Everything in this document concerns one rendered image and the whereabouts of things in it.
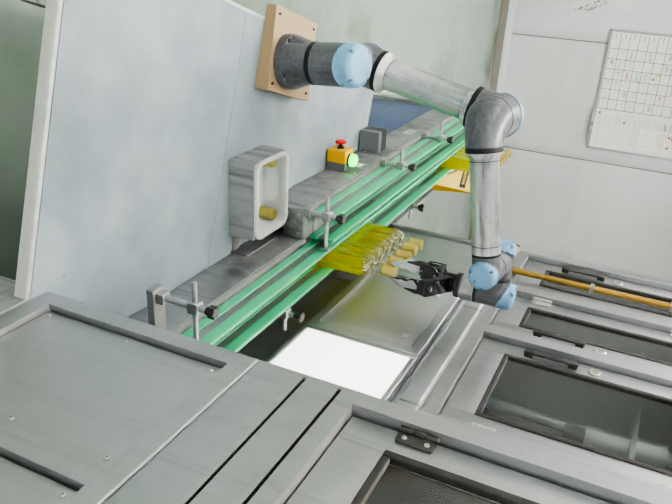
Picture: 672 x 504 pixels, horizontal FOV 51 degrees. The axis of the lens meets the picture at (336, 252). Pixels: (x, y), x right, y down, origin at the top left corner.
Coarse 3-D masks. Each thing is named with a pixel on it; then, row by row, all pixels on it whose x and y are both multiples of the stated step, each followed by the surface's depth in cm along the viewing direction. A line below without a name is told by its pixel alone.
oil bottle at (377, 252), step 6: (348, 240) 219; (342, 246) 216; (348, 246) 216; (354, 246) 215; (360, 246) 216; (366, 246) 216; (372, 246) 216; (366, 252) 213; (372, 252) 213; (378, 252) 213; (378, 258) 213
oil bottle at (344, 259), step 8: (336, 248) 214; (344, 248) 215; (328, 256) 213; (336, 256) 212; (344, 256) 210; (352, 256) 210; (360, 256) 210; (368, 256) 210; (320, 264) 215; (328, 264) 214; (336, 264) 213; (344, 264) 211; (352, 264) 210; (360, 264) 209; (368, 264) 208; (352, 272) 211; (360, 272) 210; (368, 272) 209
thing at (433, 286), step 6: (444, 276) 201; (450, 276) 201; (420, 282) 196; (426, 282) 195; (432, 282) 197; (438, 282) 198; (444, 282) 199; (450, 282) 201; (420, 288) 196; (426, 288) 196; (432, 288) 197; (438, 288) 199; (444, 288) 200; (450, 288) 202; (420, 294) 197; (426, 294) 196; (432, 294) 198; (438, 294) 200
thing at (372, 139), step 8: (368, 128) 267; (376, 128) 267; (384, 128) 268; (360, 136) 265; (368, 136) 264; (376, 136) 262; (384, 136) 267; (360, 144) 266; (368, 144) 265; (376, 144) 263; (384, 144) 269; (376, 152) 265
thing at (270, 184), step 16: (272, 160) 191; (288, 160) 200; (256, 176) 186; (272, 176) 203; (288, 176) 202; (256, 192) 188; (272, 192) 205; (256, 208) 190; (256, 224) 191; (272, 224) 203
